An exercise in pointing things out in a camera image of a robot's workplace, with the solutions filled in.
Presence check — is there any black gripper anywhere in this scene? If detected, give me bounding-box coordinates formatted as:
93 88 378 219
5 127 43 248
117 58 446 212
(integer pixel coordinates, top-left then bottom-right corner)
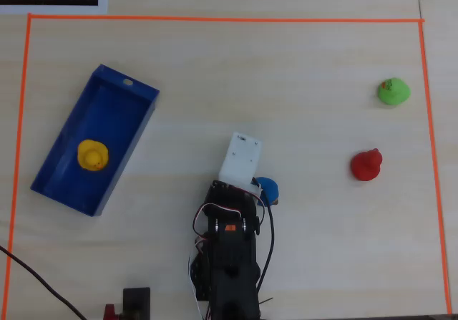
205 179 265 226

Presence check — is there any yellow rubber duck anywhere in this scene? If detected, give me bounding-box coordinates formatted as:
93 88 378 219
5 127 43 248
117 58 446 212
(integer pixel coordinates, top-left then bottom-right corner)
77 139 109 173

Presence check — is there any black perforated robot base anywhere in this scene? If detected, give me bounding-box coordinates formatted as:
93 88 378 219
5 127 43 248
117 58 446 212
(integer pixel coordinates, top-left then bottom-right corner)
189 254 213 302

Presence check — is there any blue rubber duck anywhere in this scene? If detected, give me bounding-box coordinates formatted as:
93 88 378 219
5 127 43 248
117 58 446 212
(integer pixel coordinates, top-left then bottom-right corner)
254 176 281 208

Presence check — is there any red rubber duck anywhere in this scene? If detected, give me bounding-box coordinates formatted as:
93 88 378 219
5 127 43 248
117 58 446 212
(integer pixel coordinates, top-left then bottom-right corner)
350 147 384 182

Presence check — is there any blue plastic box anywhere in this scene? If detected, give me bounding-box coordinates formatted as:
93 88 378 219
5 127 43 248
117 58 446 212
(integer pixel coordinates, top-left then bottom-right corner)
30 64 160 218

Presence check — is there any green rubber duck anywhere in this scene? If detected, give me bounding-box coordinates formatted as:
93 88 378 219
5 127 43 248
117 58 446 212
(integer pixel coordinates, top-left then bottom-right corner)
376 77 411 107

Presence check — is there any orange tape border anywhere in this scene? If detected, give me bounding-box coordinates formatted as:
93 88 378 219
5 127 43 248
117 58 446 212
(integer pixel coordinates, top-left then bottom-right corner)
3 12 453 316

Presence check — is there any red white black servo wire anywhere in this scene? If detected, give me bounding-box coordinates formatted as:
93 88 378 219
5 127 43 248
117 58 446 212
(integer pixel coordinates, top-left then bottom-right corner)
193 201 245 243

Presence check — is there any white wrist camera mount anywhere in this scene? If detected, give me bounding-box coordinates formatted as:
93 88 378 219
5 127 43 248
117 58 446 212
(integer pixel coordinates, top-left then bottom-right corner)
218 131 264 196

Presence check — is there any black camera cable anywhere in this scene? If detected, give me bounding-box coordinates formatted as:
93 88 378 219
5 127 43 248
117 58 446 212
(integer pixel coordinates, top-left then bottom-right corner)
250 178 277 294

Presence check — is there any black clamp bracket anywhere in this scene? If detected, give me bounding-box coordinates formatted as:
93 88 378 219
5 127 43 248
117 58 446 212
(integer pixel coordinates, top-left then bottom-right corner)
122 287 152 320

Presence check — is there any thick black cable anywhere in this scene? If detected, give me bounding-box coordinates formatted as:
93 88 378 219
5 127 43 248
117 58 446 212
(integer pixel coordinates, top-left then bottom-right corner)
0 244 87 320

